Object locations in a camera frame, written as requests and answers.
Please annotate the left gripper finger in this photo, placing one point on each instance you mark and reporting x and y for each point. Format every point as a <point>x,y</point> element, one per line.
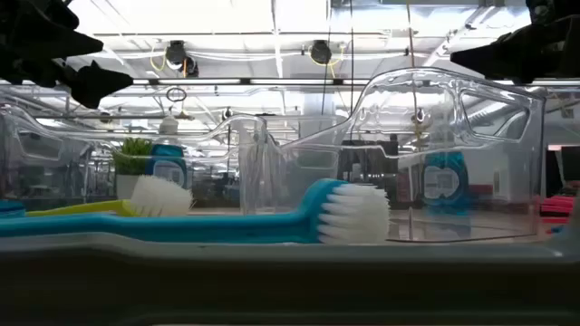
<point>99,86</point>
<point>45,36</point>

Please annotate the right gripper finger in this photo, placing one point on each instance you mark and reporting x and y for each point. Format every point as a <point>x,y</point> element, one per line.
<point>521,54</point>
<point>557,8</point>

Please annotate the blue sponge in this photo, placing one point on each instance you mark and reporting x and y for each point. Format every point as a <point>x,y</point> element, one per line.
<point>11,209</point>
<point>557,229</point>

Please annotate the small potted green plant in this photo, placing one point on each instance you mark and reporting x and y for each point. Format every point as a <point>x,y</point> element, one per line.
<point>131,158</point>

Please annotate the yellow dish brush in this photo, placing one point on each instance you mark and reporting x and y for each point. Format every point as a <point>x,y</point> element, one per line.
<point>158,197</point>

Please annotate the blue dish brush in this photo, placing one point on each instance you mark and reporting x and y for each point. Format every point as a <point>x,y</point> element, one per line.
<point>181,228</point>

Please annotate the clear rectangular plastic bin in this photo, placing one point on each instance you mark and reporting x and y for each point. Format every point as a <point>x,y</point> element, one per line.
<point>254,172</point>

